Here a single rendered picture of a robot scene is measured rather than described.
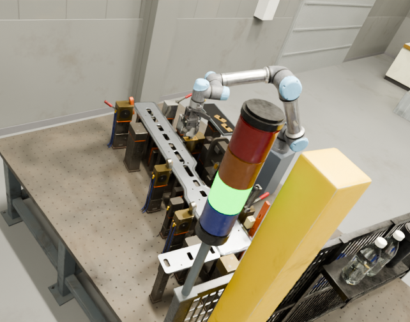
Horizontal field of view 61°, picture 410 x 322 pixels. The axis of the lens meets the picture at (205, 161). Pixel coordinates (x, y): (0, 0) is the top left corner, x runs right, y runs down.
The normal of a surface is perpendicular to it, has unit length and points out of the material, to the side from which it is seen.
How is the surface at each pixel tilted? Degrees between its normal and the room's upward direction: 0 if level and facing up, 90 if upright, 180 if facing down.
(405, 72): 90
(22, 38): 90
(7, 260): 0
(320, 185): 90
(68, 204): 0
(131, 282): 0
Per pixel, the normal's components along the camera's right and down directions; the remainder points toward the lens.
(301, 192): -0.85, 0.11
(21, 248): 0.27, -0.76
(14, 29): 0.68, 0.58
